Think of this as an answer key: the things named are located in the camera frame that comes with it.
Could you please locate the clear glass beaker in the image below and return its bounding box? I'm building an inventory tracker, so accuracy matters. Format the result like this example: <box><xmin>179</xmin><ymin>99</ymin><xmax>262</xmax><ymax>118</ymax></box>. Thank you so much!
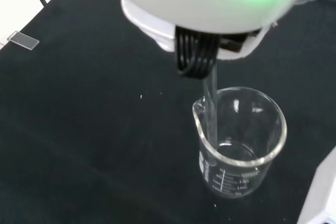
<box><xmin>191</xmin><ymin>86</ymin><xmax>288</xmax><ymax>199</ymax></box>

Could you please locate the clear cloth clip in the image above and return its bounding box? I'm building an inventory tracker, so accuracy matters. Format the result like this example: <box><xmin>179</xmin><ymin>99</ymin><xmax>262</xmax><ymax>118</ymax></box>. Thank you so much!
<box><xmin>7</xmin><ymin>31</ymin><xmax>40</xmax><ymax>51</ymax></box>

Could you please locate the black bench cloth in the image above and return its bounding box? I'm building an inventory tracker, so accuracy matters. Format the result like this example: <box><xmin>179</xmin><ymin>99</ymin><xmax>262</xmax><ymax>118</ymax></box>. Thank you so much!
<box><xmin>0</xmin><ymin>0</ymin><xmax>336</xmax><ymax>224</ymax></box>

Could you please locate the white test tube rack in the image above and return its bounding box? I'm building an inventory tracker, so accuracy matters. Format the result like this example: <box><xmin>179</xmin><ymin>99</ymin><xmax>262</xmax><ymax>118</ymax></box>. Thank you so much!
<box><xmin>296</xmin><ymin>146</ymin><xmax>336</xmax><ymax>224</ymax></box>

